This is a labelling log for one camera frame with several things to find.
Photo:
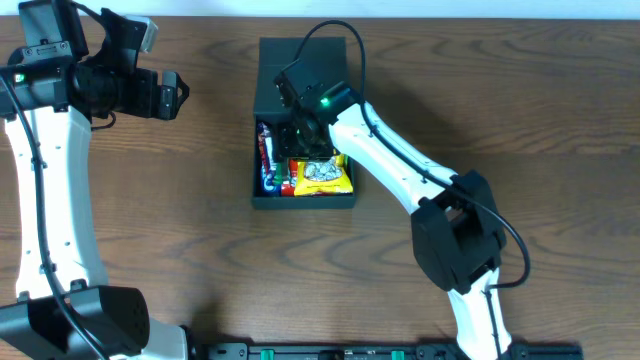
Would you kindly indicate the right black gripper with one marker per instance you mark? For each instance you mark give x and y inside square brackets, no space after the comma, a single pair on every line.
[298,142]

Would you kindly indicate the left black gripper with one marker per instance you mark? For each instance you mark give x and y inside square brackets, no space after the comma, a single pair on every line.
[166,94]

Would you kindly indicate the green white candy bar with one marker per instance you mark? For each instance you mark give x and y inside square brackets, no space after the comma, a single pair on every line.
[279,173]

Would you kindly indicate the yellow Hacks candy bag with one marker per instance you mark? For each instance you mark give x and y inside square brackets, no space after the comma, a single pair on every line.
[327,177]

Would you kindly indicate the dark blue chocolate bar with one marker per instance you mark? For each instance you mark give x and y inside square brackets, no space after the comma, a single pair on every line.
[266,147]

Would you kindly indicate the red Hacks candy bag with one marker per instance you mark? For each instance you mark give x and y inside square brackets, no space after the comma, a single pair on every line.
[289,178]

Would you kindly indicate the blue Oreo cookie pack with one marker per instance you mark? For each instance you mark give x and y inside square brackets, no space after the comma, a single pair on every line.
[269,187]

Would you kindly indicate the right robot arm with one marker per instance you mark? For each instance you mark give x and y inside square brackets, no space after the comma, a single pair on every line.
[457,233]

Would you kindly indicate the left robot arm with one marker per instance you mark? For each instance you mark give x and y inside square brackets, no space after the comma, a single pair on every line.
[55,94]

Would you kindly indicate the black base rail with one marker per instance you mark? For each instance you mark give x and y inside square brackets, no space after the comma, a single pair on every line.
[425,351]

